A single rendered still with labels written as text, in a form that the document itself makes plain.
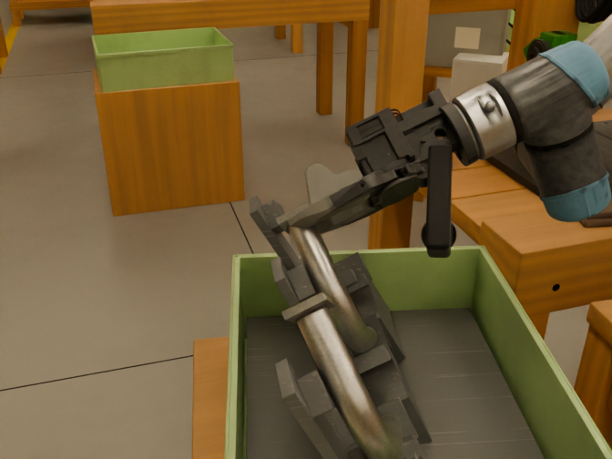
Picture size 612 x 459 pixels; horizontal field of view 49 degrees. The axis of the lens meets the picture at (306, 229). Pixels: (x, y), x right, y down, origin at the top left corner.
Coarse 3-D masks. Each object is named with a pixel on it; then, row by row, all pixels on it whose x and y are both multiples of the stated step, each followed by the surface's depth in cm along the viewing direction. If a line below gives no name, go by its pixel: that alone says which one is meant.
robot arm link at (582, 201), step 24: (576, 144) 72; (528, 168) 80; (552, 168) 74; (576, 168) 73; (600, 168) 74; (552, 192) 76; (576, 192) 74; (600, 192) 75; (552, 216) 79; (576, 216) 76
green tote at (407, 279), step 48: (240, 288) 107; (384, 288) 113; (432, 288) 114; (480, 288) 111; (240, 336) 100; (528, 336) 92; (240, 384) 93; (528, 384) 92; (240, 432) 88; (576, 432) 78
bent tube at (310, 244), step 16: (304, 208) 72; (288, 224) 74; (304, 240) 72; (320, 240) 73; (304, 256) 72; (320, 256) 72; (320, 272) 71; (336, 272) 72; (320, 288) 72; (336, 288) 71; (336, 304) 71; (352, 304) 72; (336, 320) 72; (352, 320) 72; (352, 336) 73; (368, 336) 75
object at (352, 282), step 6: (348, 270) 93; (342, 276) 93; (348, 276) 93; (354, 276) 94; (360, 276) 103; (348, 282) 93; (354, 282) 94; (360, 282) 103; (366, 282) 103; (348, 288) 103; (354, 288) 103; (360, 288) 103
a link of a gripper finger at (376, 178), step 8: (368, 176) 69; (376, 176) 69; (384, 176) 69; (392, 176) 69; (400, 176) 71; (360, 184) 69; (368, 184) 69; (376, 184) 69; (384, 184) 70; (336, 192) 70; (344, 192) 70; (352, 192) 69; (360, 192) 69; (368, 192) 70; (376, 192) 71; (336, 200) 70; (344, 200) 69
